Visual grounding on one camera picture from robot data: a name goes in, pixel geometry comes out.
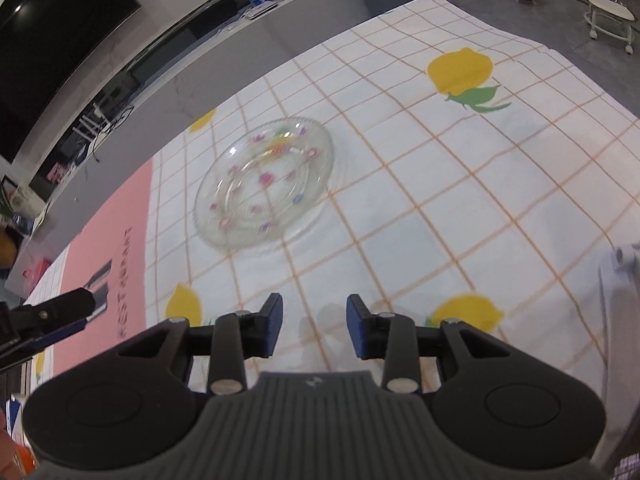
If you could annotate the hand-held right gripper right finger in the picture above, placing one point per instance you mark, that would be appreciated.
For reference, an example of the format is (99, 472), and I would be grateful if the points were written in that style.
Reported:
(356, 328)

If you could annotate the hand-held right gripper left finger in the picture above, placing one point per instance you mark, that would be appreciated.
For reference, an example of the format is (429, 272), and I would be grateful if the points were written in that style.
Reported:
(272, 326)

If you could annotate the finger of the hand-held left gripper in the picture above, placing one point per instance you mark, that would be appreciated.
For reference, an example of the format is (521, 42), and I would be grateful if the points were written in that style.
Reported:
(55, 310)

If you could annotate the clear glass flower plate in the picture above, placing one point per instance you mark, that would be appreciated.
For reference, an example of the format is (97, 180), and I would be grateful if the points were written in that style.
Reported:
(265, 185)

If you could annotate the gold round vase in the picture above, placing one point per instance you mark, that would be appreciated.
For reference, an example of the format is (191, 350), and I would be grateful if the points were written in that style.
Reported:
(6, 250)

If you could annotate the pink patterned box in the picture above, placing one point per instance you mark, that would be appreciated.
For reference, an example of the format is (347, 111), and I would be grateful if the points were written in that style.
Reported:
(57, 172)

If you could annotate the lemon print checked tablecloth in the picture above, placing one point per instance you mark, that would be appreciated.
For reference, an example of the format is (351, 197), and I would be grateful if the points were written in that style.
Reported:
(450, 185)

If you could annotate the white antenna router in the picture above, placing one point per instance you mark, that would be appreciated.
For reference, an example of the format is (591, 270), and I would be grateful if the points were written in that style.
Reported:
(90, 125)

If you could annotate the black flat television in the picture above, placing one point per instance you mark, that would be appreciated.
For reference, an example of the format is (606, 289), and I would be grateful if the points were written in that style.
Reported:
(50, 40)

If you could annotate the white wheeled stool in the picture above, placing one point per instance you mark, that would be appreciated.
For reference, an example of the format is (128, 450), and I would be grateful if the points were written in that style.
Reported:
(610, 15)

